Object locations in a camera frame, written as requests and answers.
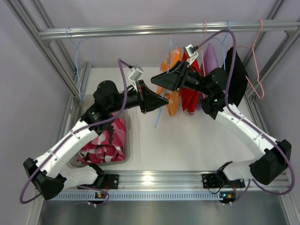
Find orange white trousers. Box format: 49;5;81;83
160;47;182;116

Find pink camouflage trousers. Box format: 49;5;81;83
77;118;127;165

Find light blue wire hanger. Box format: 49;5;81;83
65;27;95;101

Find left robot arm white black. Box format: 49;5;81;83
23;80;168;200

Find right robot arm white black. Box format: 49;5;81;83
151;61;292;185

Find red trousers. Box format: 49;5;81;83
180;53;203;115

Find lilac trousers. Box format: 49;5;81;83
196;43;228;114

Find blue hanger under lilac trousers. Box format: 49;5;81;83
213;20;231;69

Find pink hanger under red trousers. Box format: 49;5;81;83
194;20;210;77

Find pink hanger under black trousers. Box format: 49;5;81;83
235;18;265;99

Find clear plastic bin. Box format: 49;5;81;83
66;94;131;167

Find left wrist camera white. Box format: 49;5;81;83
128;65;143;86

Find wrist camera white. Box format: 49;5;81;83
183;45;199;65
128;65;143;86

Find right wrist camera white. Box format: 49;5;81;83
183;45;199;65

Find aluminium hanging rail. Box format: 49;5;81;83
38;19;300;40

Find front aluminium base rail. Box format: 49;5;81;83
63;170;291;190

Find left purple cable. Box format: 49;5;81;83
19;58;134;207

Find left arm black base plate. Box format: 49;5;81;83
94;174;119;190

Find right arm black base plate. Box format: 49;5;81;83
202;173;246;189

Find right aluminium frame post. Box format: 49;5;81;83
242;0;300;104

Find aluminium frame post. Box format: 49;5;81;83
4;0;86;101
242;0;300;104

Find left aluminium frame post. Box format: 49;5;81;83
4;0;86;101

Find grey slotted cable duct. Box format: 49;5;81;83
53;191;222;201

